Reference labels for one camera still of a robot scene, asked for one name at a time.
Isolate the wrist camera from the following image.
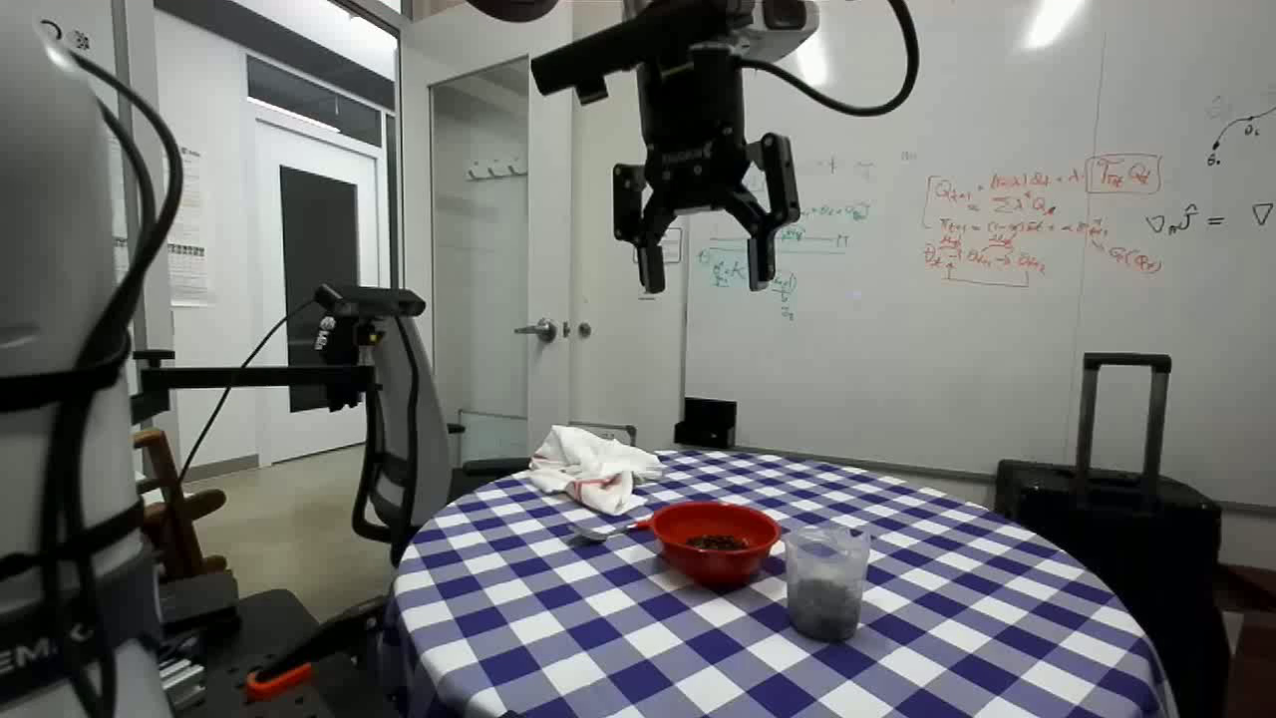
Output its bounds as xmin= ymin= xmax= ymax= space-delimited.
xmin=530 ymin=13 xmax=671 ymax=106

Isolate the blue white checkered tablecloth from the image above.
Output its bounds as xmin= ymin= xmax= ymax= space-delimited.
xmin=386 ymin=445 xmax=1180 ymax=718

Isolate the transparent plastic cup bowl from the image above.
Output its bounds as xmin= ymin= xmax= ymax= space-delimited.
xmin=781 ymin=517 xmax=874 ymax=647

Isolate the white cloth with orange stripes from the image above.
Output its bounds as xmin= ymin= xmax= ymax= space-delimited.
xmin=520 ymin=421 xmax=665 ymax=517

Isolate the black wheeled suitcase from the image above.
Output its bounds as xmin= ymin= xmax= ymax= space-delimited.
xmin=992 ymin=349 xmax=1226 ymax=718

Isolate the wall whiteboard with writing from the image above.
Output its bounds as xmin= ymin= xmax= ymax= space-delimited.
xmin=681 ymin=0 xmax=1276 ymax=510

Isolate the white door with handle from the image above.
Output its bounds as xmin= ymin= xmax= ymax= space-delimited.
xmin=430 ymin=54 xmax=582 ymax=464

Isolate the orange plastic bowl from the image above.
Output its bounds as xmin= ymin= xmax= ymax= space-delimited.
xmin=647 ymin=498 xmax=786 ymax=594

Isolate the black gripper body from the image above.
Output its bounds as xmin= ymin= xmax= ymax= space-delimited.
xmin=635 ymin=51 xmax=754 ymax=216

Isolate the orange handled tool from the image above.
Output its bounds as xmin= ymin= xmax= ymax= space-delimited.
xmin=239 ymin=656 xmax=317 ymax=706

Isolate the black horizontal mounting bar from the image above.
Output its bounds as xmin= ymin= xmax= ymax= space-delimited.
xmin=131 ymin=348 xmax=381 ymax=417

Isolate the brown wooden stand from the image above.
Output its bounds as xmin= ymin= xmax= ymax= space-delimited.
xmin=131 ymin=421 xmax=229 ymax=582

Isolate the grey mesh office chair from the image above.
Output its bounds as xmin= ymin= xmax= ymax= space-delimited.
xmin=345 ymin=312 xmax=457 ymax=563

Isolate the black equipment cart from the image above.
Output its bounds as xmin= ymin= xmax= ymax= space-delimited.
xmin=155 ymin=569 xmax=401 ymax=718

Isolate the black camera on mount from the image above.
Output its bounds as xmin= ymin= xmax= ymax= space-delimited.
xmin=309 ymin=277 xmax=430 ymax=361

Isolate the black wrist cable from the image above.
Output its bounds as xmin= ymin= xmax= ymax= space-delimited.
xmin=742 ymin=0 xmax=926 ymax=118

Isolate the small black box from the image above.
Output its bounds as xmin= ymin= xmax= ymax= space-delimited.
xmin=673 ymin=394 xmax=742 ymax=453

